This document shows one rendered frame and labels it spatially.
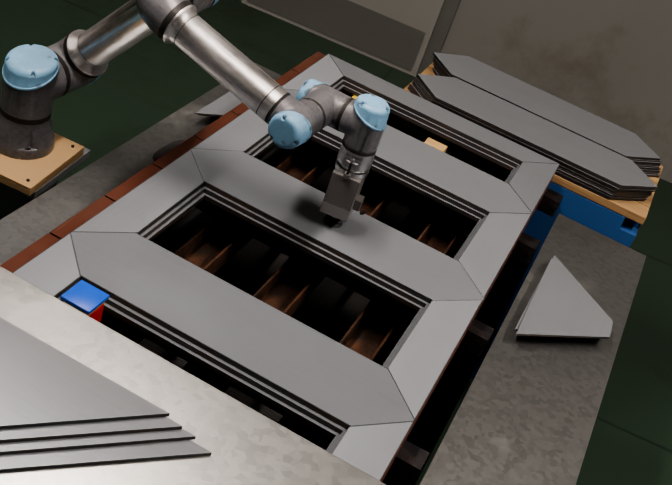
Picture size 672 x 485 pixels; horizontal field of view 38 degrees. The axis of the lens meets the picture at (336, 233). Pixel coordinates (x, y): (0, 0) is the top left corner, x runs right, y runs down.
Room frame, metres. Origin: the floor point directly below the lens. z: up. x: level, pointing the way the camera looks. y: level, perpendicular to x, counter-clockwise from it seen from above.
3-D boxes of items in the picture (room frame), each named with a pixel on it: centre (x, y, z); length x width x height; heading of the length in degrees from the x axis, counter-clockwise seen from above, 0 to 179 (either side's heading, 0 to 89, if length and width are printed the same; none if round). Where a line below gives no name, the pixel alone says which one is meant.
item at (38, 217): (2.12, 0.47, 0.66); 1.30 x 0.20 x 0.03; 167
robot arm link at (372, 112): (1.81, 0.02, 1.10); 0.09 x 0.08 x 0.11; 74
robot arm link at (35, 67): (1.90, 0.77, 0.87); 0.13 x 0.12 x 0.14; 164
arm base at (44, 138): (1.89, 0.77, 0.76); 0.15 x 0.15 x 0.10
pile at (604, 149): (2.75, -0.46, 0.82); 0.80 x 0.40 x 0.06; 77
